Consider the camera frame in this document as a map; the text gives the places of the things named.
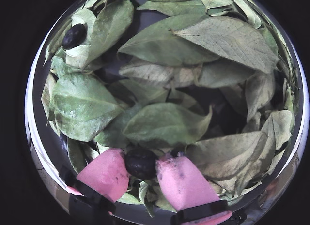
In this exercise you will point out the pink padded gripper finger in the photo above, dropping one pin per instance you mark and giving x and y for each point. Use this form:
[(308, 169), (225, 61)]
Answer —
[(184, 184), (106, 174)]

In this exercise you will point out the heap of green leaves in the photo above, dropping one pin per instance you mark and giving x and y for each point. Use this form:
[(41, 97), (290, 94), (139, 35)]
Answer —
[(164, 123)]

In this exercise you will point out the dark blueberry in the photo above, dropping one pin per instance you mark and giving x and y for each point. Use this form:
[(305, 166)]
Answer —
[(73, 36), (140, 164)]

